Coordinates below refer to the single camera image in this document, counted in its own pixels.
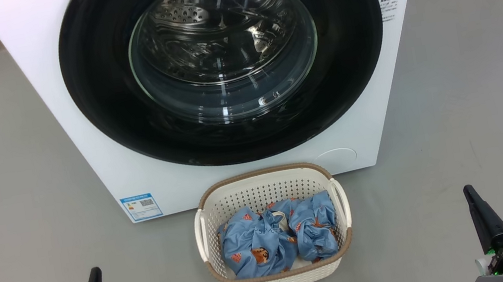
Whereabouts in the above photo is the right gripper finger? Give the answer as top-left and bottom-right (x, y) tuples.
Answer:
(463, 179), (503, 257)

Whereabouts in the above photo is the washing machine door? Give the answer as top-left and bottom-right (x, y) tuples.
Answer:
(49, 0), (402, 189)

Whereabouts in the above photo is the white front-load washing machine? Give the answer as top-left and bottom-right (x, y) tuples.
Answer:
(0, 0), (456, 243)

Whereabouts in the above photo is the stainless steel washing machine drum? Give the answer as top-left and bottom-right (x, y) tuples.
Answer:
(123, 0), (326, 128)

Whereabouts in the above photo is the round white filter cover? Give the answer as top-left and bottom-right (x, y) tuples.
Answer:
(313, 146), (360, 176)

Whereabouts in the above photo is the cream plastic laundry basket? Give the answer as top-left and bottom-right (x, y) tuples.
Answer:
(186, 156), (361, 282)

